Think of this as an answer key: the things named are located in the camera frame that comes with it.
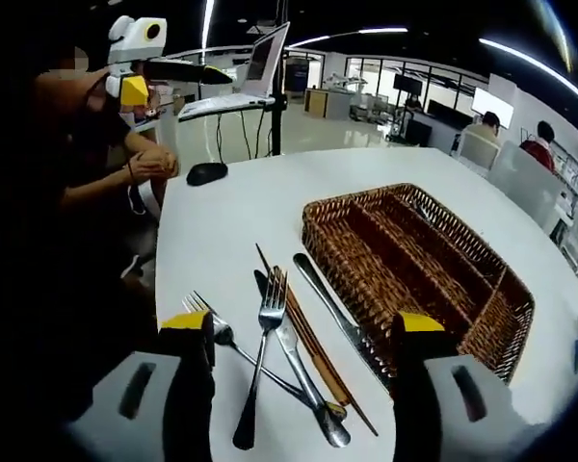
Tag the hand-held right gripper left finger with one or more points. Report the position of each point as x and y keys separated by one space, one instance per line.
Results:
x=120 y=409

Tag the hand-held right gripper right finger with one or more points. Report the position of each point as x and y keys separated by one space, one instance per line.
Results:
x=486 y=414

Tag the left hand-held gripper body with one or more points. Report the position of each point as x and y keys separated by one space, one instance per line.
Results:
x=135 y=43

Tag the steel fork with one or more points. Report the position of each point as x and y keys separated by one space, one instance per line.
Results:
x=271 y=308
x=224 y=334

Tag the brown wicker storage tray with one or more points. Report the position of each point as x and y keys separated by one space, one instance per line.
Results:
x=414 y=269

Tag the steel spoon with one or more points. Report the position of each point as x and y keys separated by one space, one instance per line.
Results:
x=423 y=212

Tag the ceiling light strip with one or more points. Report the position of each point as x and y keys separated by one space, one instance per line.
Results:
x=380 y=30
x=534 y=65
x=207 y=24

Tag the white laptop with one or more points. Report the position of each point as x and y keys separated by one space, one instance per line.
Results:
x=265 y=62

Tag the black computer mouse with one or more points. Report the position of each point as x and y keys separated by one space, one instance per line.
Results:
x=206 y=174

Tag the black tripod stand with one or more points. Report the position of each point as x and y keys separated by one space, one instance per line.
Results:
x=277 y=125

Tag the dark blue standing banner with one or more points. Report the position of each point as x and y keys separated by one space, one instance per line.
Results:
x=296 y=74

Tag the person's black clothed body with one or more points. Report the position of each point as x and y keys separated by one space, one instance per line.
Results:
x=43 y=289

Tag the light wooden counter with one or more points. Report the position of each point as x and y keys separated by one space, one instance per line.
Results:
x=325 y=103

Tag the black monitor on stand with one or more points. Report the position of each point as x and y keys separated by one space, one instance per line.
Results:
x=407 y=83

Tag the black desk monitor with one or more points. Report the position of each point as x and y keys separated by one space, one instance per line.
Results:
x=448 y=113

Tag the white display screen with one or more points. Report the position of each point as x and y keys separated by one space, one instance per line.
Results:
x=493 y=107

